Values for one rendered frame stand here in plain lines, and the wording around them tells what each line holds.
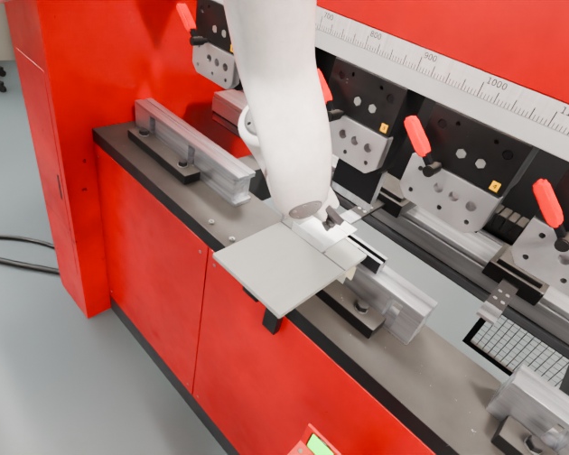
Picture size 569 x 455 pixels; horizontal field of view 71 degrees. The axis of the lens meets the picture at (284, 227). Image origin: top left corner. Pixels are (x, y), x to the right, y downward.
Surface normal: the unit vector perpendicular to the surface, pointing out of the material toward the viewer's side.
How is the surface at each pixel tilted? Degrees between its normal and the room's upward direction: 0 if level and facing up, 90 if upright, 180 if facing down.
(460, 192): 90
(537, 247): 90
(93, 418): 0
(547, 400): 0
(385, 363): 0
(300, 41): 99
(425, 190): 90
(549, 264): 90
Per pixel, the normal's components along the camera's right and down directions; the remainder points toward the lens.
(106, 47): 0.70, 0.54
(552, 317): -0.68, 0.34
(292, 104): 0.18, 0.26
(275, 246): 0.20, -0.77
